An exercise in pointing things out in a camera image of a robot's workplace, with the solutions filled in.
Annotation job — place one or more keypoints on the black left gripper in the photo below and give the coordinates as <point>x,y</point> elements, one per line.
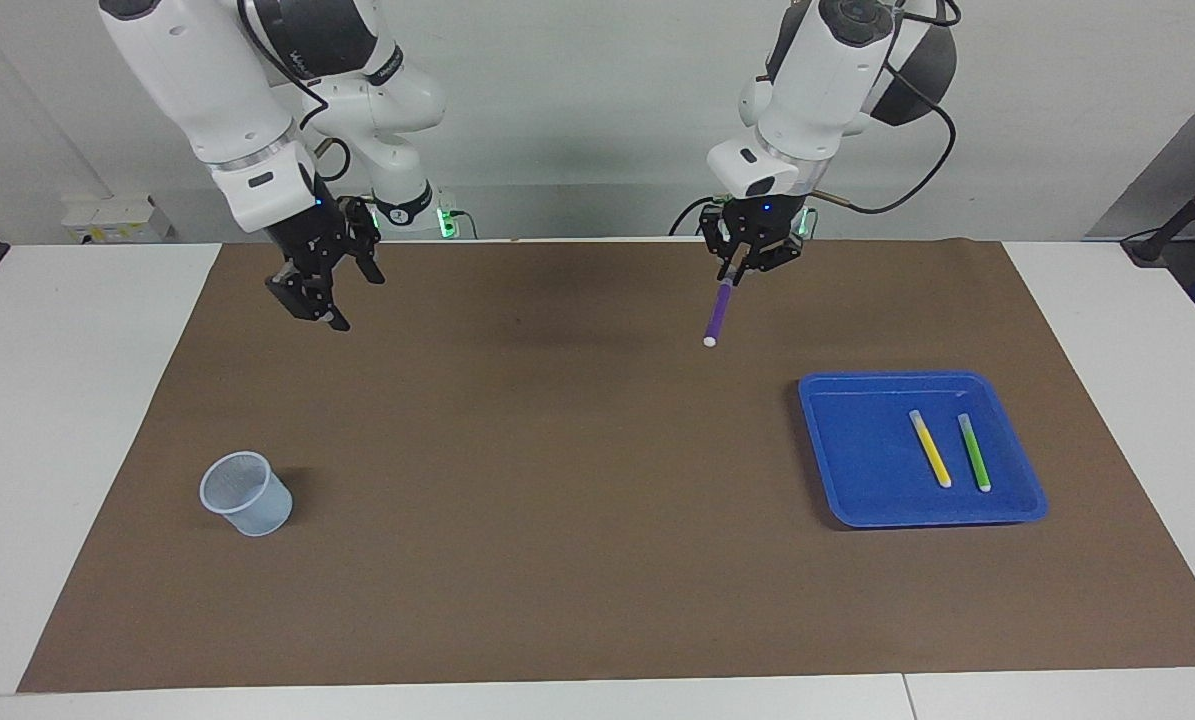
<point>762,225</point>

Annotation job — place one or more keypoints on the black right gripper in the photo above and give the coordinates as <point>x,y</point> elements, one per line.
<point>312,240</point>

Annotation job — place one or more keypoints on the purple marker pen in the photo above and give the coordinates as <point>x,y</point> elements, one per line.
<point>719,310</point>

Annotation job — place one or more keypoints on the yellow marker pen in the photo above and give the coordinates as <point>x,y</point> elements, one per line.
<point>930,450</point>

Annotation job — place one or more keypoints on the green marker pen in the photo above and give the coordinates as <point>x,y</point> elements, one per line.
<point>974,452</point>

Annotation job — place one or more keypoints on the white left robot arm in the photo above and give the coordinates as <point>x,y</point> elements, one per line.
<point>817,70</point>

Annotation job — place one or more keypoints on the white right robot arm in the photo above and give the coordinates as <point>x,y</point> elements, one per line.
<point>207,90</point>

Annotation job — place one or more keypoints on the white power strip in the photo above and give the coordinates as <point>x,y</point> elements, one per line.
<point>107,220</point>

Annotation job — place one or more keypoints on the translucent plastic cup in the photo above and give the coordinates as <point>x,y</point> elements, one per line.
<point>252,510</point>

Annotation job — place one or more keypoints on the blue plastic tray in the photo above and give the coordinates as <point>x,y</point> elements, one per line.
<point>877,480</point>

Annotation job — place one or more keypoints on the brown table mat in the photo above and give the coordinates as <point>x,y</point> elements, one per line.
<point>557,500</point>

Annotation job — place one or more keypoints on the black stand pole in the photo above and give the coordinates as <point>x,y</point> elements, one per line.
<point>1177,215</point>

